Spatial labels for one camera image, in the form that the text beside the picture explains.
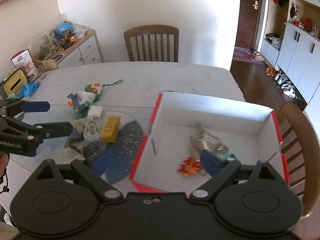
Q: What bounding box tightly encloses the red dragon plush toy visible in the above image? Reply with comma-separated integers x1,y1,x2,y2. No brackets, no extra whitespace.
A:
177,157,203,177

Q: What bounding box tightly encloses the silver foil snack bag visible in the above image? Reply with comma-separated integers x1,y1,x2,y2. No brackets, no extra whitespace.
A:
189,124,229,161

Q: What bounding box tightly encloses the yellow cardboard box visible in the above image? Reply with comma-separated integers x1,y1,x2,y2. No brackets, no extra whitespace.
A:
100,115,120,143

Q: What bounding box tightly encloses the yellowish oblong soft pouch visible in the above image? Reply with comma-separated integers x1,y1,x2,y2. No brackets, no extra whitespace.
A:
73,121,85,135

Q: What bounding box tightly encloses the teal plastic pencil sharpener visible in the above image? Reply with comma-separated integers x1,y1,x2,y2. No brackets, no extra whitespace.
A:
217,152,236,161

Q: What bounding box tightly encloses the left hand on grip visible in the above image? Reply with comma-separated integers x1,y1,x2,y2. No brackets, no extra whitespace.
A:
0,152,10,177

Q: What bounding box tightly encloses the blue cloth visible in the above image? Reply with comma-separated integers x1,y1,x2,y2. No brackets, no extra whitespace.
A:
16,81,41,98

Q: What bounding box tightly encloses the grey crumpled packet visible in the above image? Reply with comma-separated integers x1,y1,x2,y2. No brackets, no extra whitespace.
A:
81,142,99,159

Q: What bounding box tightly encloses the yellow tissue holder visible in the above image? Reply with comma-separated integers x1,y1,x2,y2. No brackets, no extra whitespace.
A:
1,69,28,96

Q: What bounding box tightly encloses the red white snack bag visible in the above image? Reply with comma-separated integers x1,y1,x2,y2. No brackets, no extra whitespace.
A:
11,49,40,82

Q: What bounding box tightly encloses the red cardboard shoe box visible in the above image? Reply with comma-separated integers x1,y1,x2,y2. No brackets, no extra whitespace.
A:
129,92,289,193

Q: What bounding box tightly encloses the white printed plastic bag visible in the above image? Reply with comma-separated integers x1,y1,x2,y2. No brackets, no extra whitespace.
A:
67,91,95,112

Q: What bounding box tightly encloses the white crumpled tissue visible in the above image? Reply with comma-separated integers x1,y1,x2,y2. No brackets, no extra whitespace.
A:
87,105,103,119

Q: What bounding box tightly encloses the white sideboard wooden top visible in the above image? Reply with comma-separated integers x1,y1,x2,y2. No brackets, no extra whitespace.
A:
33,29,103,72

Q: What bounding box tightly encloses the blue globe toy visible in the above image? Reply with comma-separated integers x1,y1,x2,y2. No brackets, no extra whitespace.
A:
55,22,72,37

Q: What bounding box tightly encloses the brown wooden chair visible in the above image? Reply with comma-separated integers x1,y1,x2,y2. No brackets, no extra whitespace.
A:
277,102,319,219
124,24,180,62

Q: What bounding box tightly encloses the dark brown door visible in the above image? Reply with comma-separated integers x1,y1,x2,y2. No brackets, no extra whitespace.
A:
235,0,261,49

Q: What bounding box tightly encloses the brown braided rope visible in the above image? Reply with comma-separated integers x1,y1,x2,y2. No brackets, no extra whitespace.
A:
68,138,86,156

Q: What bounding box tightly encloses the colourful sachet with green cord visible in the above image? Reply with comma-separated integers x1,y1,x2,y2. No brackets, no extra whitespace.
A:
84,79,123,100

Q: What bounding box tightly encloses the white wall cabinet unit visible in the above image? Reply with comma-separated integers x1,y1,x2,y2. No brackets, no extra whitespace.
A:
260,0,319,109

